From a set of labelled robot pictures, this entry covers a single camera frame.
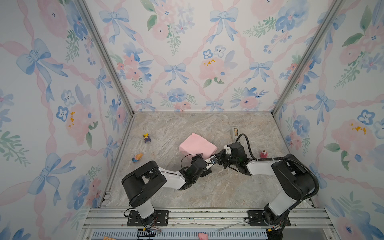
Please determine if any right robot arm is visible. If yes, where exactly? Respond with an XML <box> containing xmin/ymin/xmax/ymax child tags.
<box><xmin>211</xmin><ymin>143</ymin><xmax>320</xmax><ymax>227</ymax></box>

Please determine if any aluminium rail frame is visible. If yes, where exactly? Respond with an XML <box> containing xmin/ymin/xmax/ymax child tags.
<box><xmin>78</xmin><ymin>208</ymin><xmax>340</xmax><ymax>240</ymax></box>

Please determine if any yellow purple toy figure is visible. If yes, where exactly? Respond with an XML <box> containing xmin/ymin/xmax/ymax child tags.
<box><xmin>143</xmin><ymin>133</ymin><xmax>152</xmax><ymax>144</ymax></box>

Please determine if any pink object on rail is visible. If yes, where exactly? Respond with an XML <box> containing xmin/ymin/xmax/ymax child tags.
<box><xmin>198</xmin><ymin>233</ymin><xmax>209</xmax><ymax>240</ymax></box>

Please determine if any orange toy figure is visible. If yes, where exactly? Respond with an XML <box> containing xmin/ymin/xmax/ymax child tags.
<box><xmin>132</xmin><ymin>153</ymin><xmax>144</xmax><ymax>163</ymax></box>

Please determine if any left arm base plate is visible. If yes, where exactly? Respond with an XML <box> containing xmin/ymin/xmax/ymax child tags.
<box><xmin>127</xmin><ymin>210</ymin><xmax>169</xmax><ymax>228</ymax></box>

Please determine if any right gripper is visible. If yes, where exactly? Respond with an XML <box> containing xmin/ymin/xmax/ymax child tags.
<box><xmin>209</xmin><ymin>149</ymin><xmax>239</xmax><ymax>170</ymax></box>

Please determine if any pink red toy figure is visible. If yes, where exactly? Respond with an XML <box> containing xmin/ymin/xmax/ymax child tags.
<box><xmin>260</xmin><ymin>150</ymin><xmax>268</xmax><ymax>159</ymax></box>

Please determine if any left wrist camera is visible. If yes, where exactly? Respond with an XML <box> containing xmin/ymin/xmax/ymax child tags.
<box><xmin>205</xmin><ymin>155</ymin><xmax>218</xmax><ymax>166</ymax></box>

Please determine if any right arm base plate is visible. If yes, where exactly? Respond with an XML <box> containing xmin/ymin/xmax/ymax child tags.
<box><xmin>244</xmin><ymin>210</ymin><xmax>291</xmax><ymax>228</ymax></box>

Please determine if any black corrugated cable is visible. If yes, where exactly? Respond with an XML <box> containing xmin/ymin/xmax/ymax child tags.
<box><xmin>234</xmin><ymin>133</ymin><xmax>320</xmax><ymax>201</ymax></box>

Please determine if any purple wrapping paper sheet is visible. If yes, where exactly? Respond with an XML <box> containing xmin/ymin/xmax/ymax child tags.
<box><xmin>179</xmin><ymin>133</ymin><xmax>218</xmax><ymax>160</ymax></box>

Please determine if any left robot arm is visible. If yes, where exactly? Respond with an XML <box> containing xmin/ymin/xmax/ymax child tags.
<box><xmin>122</xmin><ymin>154</ymin><xmax>218</xmax><ymax>228</ymax></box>

